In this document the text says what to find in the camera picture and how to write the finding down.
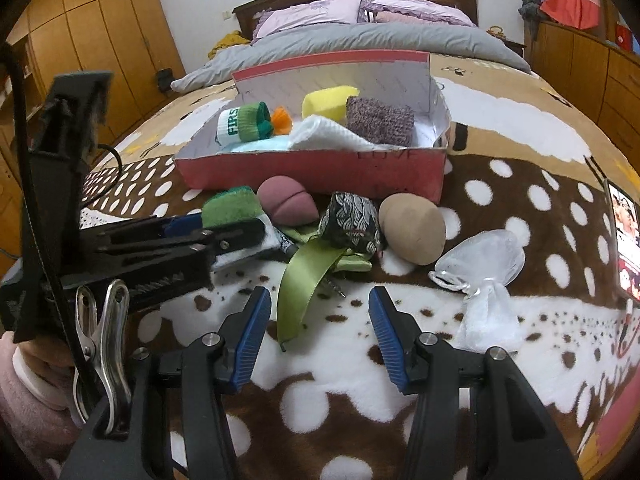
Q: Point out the white organza pouch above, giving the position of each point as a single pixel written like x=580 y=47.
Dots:
x=480 y=270

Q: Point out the dark clothes pile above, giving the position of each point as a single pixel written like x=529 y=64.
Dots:
x=530 y=10

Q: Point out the purple grey knitted cloth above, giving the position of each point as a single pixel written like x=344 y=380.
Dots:
x=380 y=120

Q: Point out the yellow cloth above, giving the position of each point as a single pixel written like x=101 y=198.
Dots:
x=227 y=42

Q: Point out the orange sock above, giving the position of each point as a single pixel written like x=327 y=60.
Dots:
x=282 y=121

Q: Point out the wooden wardrobe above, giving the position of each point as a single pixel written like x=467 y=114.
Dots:
x=100 y=35

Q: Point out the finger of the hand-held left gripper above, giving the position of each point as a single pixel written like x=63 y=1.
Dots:
x=182 y=224
x=240 y=237

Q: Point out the mauve soft sponge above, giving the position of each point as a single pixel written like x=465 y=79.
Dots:
x=287 y=202

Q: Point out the small black bag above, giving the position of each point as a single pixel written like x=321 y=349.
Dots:
x=164 y=81

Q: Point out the green satin ribbon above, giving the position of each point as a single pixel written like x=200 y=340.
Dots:
x=300 y=290

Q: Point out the woven basket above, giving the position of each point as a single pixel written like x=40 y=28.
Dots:
x=495 y=31

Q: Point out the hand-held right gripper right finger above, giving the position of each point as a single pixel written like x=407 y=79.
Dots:
x=387 y=340

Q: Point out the grey duvet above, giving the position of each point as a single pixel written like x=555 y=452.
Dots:
x=350 y=37

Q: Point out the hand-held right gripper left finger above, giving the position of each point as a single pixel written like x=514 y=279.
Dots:
x=250 y=340

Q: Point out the red cardboard box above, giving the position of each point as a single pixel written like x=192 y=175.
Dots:
x=310 y=175

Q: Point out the small metal plug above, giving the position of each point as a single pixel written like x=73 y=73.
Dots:
x=339 y=291

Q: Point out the white green sock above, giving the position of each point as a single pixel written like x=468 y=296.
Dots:
x=245 y=122

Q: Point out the yellow sponge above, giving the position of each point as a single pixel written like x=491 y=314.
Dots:
x=325 y=102

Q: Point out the white waffle towel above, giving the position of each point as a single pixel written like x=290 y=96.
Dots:
x=325 y=135

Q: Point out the lilac pillow with ruffles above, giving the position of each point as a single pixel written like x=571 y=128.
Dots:
x=425 y=10

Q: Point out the black patterned cloth roll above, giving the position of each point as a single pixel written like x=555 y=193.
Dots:
x=350 y=220

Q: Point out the dark green sock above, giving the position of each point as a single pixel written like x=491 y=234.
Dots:
x=230 y=207

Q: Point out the metal spring clip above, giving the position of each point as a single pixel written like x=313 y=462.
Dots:
x=107 y=340

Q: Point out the beige soft sponge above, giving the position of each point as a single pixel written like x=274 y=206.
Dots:
x=412 y=232

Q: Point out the plain lilac pillow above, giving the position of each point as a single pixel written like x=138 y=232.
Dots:
x=310 y=15

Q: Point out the brown white spotted blanket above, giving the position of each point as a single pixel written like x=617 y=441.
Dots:
x=500 y=125

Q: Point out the wooden cabinet with drawers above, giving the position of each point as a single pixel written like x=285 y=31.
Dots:
x=575 y=60

